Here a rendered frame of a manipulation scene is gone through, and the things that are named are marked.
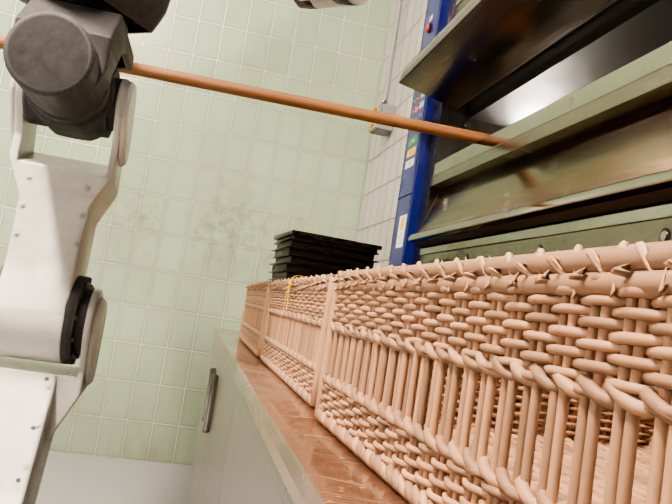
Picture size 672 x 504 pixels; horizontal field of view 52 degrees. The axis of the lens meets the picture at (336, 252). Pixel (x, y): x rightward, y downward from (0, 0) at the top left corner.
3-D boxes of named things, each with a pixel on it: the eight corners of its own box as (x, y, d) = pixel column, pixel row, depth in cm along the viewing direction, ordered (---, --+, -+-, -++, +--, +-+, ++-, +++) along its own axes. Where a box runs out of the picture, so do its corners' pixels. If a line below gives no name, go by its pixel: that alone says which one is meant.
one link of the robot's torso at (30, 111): (108, 131, 103) (122, 56, 105) (13, 112, 101) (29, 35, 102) (118, 149, 116) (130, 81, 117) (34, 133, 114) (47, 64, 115)
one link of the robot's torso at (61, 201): (78, 375, 104) (131, 71, 104) (-47, 359, 100) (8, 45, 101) (94, 358, 119) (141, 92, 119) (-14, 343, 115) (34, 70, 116)
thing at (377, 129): (385, 137, 274) (389, 112, 275) (392, 131, 264) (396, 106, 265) (367, 133, 273) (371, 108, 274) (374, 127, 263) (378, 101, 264)
